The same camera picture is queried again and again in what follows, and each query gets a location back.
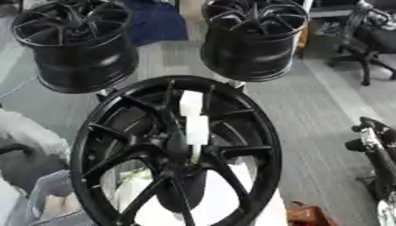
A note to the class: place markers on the black wheel rim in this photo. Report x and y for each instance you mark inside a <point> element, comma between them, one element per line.
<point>82,64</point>
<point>247,58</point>

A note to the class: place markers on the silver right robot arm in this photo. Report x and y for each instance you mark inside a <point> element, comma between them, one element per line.
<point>387,213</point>

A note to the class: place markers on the blue fabric object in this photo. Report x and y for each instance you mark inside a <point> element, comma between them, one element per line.
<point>154,20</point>

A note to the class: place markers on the large black spoked wheel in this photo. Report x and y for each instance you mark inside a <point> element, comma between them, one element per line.
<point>124,153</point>

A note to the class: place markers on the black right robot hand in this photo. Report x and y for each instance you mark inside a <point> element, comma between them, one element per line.
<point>384,159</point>

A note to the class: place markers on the brown bag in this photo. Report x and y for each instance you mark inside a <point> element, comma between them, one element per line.
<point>309,216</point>

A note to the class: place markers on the black office chair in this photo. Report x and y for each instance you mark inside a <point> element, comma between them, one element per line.
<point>374,38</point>

